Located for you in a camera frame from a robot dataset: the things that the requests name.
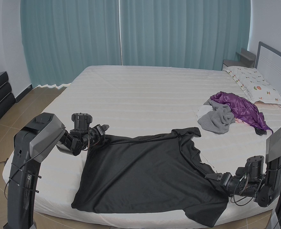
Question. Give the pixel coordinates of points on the white printed pillow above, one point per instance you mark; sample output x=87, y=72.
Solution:
x=255, y=85

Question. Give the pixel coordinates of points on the white garment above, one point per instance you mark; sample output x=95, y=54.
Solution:
x=203, y=110

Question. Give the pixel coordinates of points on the blue-green curtain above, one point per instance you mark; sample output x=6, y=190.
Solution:
x=71, y=32
x=178, y=25

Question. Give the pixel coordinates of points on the purple satin garment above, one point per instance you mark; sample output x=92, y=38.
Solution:
x=243, y=106

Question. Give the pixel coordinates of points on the black T-shirt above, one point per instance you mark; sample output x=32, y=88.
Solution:
x=142, y=170

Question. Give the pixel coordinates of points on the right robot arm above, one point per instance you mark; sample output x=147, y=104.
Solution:
x=277, y=170

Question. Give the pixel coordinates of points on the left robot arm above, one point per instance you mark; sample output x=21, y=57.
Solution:
x=23, y=175

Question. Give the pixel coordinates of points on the grey garment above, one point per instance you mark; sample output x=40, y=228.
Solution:
x=214, y=122

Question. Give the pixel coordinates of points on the grey bedside table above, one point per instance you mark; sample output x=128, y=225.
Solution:
x=245, y=56

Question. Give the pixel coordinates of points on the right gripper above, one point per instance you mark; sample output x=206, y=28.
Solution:
x=228, y=184

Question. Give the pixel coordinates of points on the bed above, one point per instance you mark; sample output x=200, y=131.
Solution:
x=142, y=99

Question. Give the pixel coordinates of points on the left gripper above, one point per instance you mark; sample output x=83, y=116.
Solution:
x=98, y=131

